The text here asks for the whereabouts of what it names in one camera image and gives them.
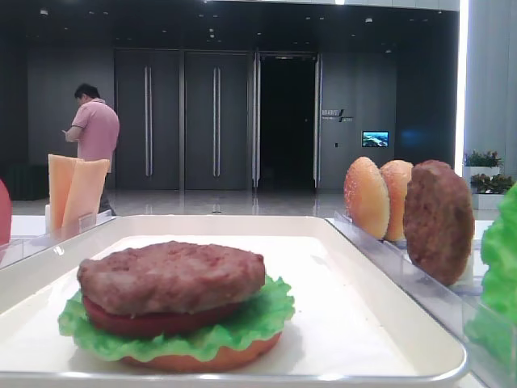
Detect orange cheese slice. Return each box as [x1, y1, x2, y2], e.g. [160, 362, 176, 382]
[48, 154, 82, 231]
[62, 159, 110, 227]

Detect cooked meat patty on burger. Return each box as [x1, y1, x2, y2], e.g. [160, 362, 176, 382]
[78, 241, 266, 315]

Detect green lettuce leaf on burger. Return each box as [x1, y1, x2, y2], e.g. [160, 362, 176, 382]
[57, 276, 295, 362]

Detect standing meat patty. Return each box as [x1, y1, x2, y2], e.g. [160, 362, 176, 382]
[403, 160, 475, 286]

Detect red tomato slice on burger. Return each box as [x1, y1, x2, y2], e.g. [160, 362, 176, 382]
[82, 297, 242, 338]

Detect standing orange cheese slice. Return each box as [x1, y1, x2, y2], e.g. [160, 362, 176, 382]
[48, 154, 82, 231]

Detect red tomato slice in holder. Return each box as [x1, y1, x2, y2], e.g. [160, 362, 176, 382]
[0, 180, 12, 245]

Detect standing green lettuce leaf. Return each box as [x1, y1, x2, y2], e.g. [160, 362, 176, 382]
[465, 187, 516, 365]

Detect sesame bun front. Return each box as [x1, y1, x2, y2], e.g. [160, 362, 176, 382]
[343, 156, 390, 239]

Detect sesame bun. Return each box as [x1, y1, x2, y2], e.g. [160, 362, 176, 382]
[380, 159, 413, 241]
[343, 156, 390, 239]

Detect open glass doorway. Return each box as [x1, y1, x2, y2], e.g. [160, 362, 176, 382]
[257, 53, 317, 192]

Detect dark double door middle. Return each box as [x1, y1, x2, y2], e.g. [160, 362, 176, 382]
[185, 53, 250, 190]

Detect dark double door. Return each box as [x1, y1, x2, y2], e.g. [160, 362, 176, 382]
[185, 53, 250, 190]
[116, 50, 179, 190]

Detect sesame bun rear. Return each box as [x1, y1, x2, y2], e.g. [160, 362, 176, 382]
[380, 159, 413, 241]

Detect dark double door left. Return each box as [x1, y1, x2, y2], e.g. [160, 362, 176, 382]
[116, 50, 179, 190]

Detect white metal tray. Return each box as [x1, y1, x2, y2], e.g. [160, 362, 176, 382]
[1, 215, 469, 387]

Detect bottom bun on tray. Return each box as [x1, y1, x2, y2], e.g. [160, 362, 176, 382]
[121, 331, 283, 373]

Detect man in pink shirt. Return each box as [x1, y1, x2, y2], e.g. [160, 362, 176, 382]
[61, 82, 121, 217]

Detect potted plants in planter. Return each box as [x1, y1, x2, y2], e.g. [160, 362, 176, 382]
[463, 150, 515, 210]

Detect clear acrylic rack left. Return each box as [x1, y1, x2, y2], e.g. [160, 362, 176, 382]
[1, 211, 114, 268]

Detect clear acrylic rack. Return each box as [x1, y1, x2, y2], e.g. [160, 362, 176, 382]
[1, 211, 114, 268]
[329, 213, 516, 387]

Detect clear acrylic rack right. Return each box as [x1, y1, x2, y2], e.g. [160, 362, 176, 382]
[329, 213, 516, 387]

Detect wall display screen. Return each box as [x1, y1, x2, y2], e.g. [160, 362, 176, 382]
[362, 131, 389, 148]

